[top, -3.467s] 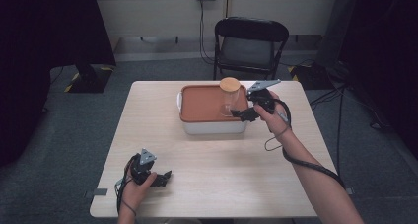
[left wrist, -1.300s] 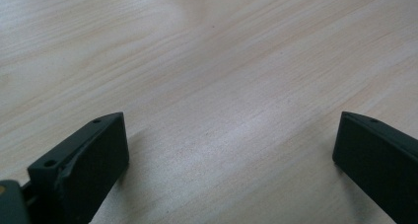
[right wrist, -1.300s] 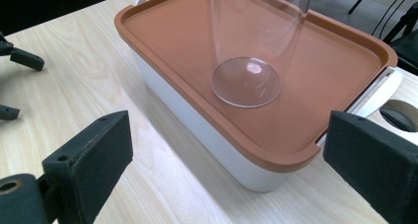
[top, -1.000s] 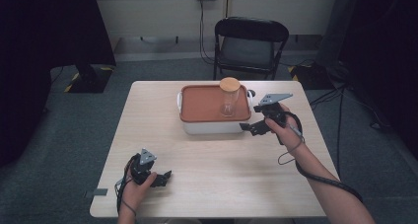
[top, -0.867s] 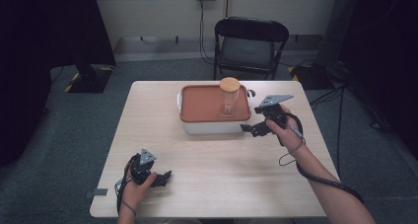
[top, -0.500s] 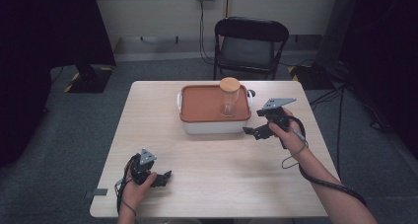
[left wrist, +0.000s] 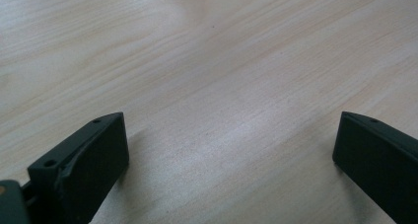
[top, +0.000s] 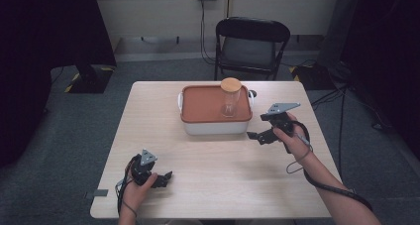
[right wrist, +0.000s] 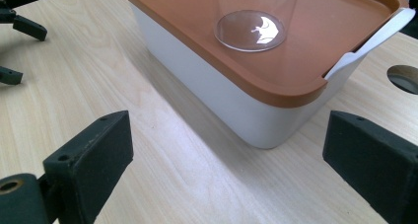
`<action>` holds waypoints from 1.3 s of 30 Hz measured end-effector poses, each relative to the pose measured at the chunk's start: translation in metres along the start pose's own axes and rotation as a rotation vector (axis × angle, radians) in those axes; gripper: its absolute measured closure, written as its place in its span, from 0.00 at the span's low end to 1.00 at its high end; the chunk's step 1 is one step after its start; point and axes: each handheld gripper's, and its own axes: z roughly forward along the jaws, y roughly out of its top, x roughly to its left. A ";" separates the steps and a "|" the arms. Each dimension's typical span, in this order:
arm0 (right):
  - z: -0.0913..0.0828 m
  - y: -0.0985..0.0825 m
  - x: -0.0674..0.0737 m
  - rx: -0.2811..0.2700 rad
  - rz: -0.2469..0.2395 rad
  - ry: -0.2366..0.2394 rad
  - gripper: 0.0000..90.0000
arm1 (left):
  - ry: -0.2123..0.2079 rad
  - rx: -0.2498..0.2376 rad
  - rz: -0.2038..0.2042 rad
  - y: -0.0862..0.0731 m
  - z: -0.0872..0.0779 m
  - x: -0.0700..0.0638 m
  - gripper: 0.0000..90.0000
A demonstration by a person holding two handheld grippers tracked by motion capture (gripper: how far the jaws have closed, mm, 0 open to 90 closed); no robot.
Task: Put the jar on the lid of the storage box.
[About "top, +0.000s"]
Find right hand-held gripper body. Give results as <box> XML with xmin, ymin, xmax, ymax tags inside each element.
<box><xmin>261</xmin><ymin>102</ymin><xmax>301</xmax><ymax>134</ymax></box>

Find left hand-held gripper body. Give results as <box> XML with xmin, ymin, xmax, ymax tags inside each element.
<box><xmin>130</xmin><ymin>148</ymin><xmax>159</xmax><ymax>186</ymax></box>

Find glass jar with wooden lid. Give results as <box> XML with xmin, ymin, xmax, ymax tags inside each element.
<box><xmin>220</xmin><ymin>77</ymin><xmax>243</xmax><ymax>118</ymax></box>

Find white storage box orange lid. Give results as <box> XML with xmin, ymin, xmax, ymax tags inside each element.
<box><xmin>177</xmin><ymin>83</ymin><xmax>256</xmax><ymax>136</ymax></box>

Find person's left hand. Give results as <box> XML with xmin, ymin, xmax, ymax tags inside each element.
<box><xmin>121</xmin><ymin>165</ymin><xmax>158</xmax><ymax>210</ymax></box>

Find person's right hand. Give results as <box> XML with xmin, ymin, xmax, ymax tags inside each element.
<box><xmin>272</xmin><ymin>112</ymin><xmax>313</xmax><ymax>162</ymax></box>

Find grey tape piece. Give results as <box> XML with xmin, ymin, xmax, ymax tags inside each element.
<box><xmin>83</xmin><ymin>188</ymin><xmax>109</xmax><ymax>200</ymax></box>

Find black stand base yellow stripes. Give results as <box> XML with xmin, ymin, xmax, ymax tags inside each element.
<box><xmin>289</xmin><ymin>63</ymin><xmax>335</xmax><ymax>90</ymax></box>
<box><xmin>63</xmin><ymin>64</ymin><xmax>116</xmax><ymax>94</ymax></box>

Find black folding chair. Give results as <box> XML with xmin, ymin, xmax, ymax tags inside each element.
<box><xmin>213</xmin><ymin>16</ymin><xmax>291</xmax><ymax>81</ymax></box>

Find grey upright panel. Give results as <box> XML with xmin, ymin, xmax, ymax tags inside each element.
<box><xmin>316</xmin><ymin>0</ymin><xmax>362</xmax><ymax>67</ymax></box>

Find dark curtain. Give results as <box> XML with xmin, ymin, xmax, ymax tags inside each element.
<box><xmin>0</xmin><ymin>0</ymin><xmax>117</xmax><ymax>169</ymax></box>
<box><xmin>340</xmin><ymin>0</ymin><xmax>420</xmax><ymax>160</ymax></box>

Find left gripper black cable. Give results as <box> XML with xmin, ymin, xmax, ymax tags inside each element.
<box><xmin>114</xmin><ymin>155</ymin><xmax>140</xmax><ymax>217</ymax></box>

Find thin black wrist cord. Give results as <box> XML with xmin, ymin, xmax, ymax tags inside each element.
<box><xmin>285</xmin><ymin>145</ymin><xmax>314</xmax><ymax>175</ymax></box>

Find black floor cable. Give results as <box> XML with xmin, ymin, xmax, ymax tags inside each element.
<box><xmin>310</xmin><ymin>82</ymin><xmax>352</xmax><ymax>180</ymax></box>

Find black wall socket cable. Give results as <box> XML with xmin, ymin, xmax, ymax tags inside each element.
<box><xmin>199</xmin><ymin>0</ymin><xmax>216</xmax><ymax>66</ymax></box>

